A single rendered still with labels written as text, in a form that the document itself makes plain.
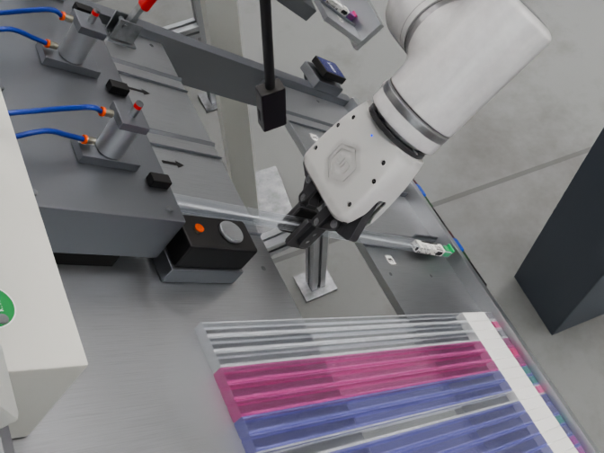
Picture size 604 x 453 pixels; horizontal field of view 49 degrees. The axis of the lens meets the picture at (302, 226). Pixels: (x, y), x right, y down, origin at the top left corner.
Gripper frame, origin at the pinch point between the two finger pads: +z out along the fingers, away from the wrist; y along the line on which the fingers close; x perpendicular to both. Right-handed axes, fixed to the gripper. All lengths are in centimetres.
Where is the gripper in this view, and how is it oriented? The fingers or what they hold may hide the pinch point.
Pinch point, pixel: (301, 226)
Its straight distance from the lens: 73.5
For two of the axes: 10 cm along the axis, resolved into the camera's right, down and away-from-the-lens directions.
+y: 3.9, 7.5, -5.3
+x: 6.6, 1.7, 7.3
